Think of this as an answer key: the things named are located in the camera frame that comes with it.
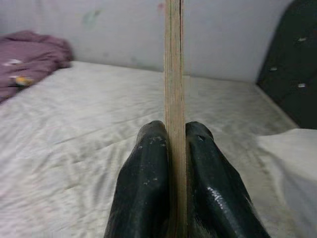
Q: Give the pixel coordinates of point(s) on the colourful children's book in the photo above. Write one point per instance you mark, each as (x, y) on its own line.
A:
(175, 74)

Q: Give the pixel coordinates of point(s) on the beige pillow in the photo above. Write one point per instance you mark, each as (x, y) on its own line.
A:
(297, 168)

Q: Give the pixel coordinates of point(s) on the black tufted headboard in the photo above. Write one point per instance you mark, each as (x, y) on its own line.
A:
(292, 62)

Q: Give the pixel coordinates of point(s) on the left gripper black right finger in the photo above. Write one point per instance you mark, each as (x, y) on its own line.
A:
(213, 198)

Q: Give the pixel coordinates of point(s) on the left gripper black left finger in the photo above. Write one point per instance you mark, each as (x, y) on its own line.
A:
(141, 193)

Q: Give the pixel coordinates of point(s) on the beige quilted mattress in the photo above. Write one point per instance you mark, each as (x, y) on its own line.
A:
(86, 124)

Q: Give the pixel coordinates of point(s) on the pink cartoon print blanket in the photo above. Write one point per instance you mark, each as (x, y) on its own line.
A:
(29, 57)

